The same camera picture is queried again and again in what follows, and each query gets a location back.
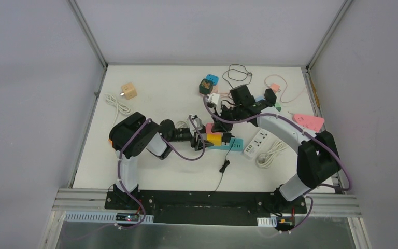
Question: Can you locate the thin black cable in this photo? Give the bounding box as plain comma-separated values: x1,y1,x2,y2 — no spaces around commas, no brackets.
222,64,253,91

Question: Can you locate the thin pink cable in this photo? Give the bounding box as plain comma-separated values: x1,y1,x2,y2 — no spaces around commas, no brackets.
264,74,308,104

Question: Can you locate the white power strip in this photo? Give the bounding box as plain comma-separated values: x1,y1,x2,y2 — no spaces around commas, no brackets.
243,129,271,160

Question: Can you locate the pink triangular power strip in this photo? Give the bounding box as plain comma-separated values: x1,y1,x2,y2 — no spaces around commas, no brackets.
293,114,325,132

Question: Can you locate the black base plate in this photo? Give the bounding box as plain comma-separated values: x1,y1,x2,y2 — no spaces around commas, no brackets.
104,188,307,226

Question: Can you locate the salmon pink charger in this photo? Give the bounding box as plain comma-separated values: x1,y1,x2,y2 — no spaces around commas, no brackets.
270,83,281,93

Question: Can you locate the green charger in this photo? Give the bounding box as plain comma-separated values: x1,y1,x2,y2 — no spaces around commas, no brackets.
274,102,282,112

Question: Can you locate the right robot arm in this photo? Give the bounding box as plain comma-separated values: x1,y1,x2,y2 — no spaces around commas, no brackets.
203,85,343,213

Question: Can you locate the beige dragon cube adapter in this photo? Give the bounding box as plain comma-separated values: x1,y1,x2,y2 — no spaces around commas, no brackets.
120,82,137,100

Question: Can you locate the dark green cube socket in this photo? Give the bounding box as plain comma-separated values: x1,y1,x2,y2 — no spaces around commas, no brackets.
198,78,214,95

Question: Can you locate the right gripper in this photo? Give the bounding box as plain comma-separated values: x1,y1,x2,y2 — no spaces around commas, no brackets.
211,104,243,133

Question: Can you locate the white cable of orange strip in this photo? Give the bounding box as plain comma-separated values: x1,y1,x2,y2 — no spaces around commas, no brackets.
103,92,132,126

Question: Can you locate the blue cube socket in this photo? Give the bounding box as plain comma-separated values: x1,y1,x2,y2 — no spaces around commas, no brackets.
205,74,219,86

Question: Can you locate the pink cube socket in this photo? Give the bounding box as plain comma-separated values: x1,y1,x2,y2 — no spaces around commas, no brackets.
205,123,217,134

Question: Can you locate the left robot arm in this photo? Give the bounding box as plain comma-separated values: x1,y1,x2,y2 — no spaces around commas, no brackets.
109,112,211,210

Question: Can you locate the yellow cube socket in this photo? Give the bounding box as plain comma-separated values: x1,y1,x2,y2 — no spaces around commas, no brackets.
207,133,222,146

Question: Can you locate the black power adapter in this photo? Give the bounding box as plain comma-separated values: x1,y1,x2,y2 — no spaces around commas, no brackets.
264,88,277,106

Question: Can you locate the light blue charger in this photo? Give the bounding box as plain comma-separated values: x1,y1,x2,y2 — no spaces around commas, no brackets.
255,96,265,102

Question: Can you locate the round pink socket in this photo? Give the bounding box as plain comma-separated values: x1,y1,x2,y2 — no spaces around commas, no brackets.
210,85,218,94

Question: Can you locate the teal power strip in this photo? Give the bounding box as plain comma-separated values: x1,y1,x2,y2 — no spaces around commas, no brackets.
208,137,244,152

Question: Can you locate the black cable of small charger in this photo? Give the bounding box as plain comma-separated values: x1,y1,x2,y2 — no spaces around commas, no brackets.
207,141,237,197

